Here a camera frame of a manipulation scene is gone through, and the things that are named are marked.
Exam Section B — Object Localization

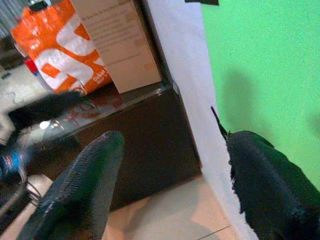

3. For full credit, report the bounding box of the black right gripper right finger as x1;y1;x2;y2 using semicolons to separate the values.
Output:
225;130;320;240

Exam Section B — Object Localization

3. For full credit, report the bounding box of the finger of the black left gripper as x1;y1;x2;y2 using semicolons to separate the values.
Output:
8;90;81;127

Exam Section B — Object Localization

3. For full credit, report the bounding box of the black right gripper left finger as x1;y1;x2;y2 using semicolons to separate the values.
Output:
16;130;126;240

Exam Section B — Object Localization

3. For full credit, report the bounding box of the red capped spray can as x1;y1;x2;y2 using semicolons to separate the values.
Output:
23;56;42;79

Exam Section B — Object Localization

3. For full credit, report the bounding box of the orange white shopping bag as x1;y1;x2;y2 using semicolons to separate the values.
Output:
11;0;113;95

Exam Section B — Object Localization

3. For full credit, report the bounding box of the dark glass low table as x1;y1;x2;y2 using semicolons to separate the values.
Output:
0;83;203;213

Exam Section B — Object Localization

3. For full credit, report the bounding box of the large brown cardboard box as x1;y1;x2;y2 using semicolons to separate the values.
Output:
71;0;163;95

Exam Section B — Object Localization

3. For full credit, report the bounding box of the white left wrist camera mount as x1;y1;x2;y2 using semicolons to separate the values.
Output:
0;109;16;146

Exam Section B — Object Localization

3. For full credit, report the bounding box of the black wall fixture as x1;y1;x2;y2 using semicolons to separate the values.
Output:
184;0;220;6

